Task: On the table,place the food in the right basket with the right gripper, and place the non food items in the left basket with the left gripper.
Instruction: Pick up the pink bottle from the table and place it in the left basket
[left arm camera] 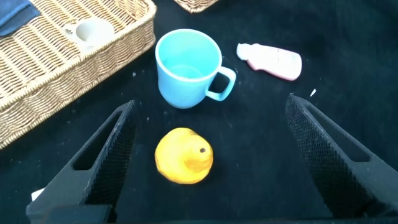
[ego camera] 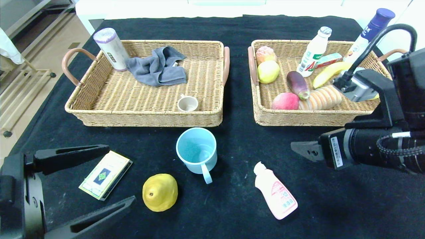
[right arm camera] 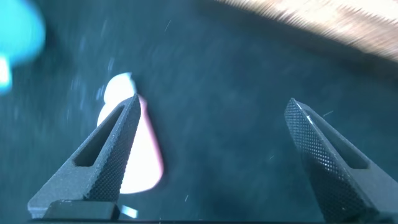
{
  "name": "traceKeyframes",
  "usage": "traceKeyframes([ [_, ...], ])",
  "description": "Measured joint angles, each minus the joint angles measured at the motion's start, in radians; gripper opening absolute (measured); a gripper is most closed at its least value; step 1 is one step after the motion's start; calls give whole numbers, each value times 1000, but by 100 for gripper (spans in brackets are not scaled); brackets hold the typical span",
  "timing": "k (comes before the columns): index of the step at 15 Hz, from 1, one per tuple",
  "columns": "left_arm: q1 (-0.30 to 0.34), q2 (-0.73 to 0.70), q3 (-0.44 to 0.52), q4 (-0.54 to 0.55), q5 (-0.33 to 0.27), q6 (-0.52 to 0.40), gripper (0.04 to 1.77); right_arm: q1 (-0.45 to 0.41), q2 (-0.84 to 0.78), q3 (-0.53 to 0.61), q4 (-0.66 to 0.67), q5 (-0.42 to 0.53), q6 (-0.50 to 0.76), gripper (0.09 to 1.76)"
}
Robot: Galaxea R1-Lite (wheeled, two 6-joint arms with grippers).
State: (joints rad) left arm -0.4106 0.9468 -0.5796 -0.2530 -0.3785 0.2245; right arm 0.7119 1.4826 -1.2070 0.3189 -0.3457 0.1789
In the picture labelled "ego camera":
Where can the pink orange pastry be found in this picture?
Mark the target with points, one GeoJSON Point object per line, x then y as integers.
{"type": "Point", "coordinates": [265, 54]}

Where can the black table cloth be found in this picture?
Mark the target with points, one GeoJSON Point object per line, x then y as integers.
{"type": "Point", "coordinates": [232, 205]}

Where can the yellow banana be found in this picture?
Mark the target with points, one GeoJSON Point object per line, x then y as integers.
{"type": "Point", "coordinates": [327, 74]}

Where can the pink plastic bottle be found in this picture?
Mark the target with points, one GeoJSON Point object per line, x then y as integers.
{"type": "Point", "coordinates": [275, 192]}

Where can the red peach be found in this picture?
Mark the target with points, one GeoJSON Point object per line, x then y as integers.
{"type": "Point", "coordinates": [285, 102]}

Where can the yellow pear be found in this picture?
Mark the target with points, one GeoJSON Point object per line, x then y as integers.
{"type": "Point", "coordinates": [160, 194]}

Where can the white canister with purple lid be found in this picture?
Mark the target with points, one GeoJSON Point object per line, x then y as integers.
{"type": "Point", "coordinates": [114, 52]}

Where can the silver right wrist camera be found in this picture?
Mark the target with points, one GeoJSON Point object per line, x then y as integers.
{"type": "Point", "coordinates": [360, 89]}

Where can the white bottle with blue cap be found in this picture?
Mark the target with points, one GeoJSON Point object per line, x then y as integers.
{"type": "Point", "coordinates": [378, 20]}

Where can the sliced bread loaf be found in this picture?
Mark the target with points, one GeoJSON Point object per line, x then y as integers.
{"type": "Point", "coordinates": [318, 98]}

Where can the white milk bottle grey cap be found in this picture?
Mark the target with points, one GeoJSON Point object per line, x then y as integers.
{"type": "Point", "coordinates": [312, 53]}

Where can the white hanging fabric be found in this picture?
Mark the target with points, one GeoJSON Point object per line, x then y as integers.
{"type": "Point", "coordinates": [8, 49]}

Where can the gold metal rack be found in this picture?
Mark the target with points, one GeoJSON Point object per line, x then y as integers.
{"type": "Point", "coordinates": [36, 71]}

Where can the green and red small box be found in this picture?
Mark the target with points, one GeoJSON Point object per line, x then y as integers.
{"type": "Point", "coordinates": [330, 60]}

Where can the small beige cup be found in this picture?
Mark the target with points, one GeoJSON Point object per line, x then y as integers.
{"type": "Point", "coordinates": [188, 105]}

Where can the yellow green apple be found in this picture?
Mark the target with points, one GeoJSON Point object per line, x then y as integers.
{"type": "Point", "coordinates": [268, 72]}

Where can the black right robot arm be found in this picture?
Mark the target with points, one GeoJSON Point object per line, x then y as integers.
{"type": "Point", "coordinates": [372, 149]}

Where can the large yellow lemon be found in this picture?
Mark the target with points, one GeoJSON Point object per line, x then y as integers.
{"type": "Point", "coordinates": [376, 97]}

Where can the yellow green card box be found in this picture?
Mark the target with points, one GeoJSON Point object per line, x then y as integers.
{"type": "Point", "coordinates": [104, 176]}

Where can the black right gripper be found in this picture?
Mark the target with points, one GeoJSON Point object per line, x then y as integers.
{"type": "Point", "coordinates": [333, 150]}

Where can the white table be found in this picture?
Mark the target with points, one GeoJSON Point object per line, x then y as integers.
{"type": "Point", "coordinates": [149, 8]}

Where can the purple eggplant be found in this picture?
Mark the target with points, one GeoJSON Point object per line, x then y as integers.
{"type": "Point", "coordinates": [296, 83]}

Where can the light blue plastic mug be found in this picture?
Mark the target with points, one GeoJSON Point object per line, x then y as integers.
{"type": "Point", "coordinates": [196, 149]}

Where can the grey cloth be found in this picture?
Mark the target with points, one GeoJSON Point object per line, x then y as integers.
{"type": "Point", "coordinates": [156, 69]}

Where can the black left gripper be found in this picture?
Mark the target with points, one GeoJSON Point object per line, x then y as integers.
{"type": "Point", "coordinates": [16, 191]}

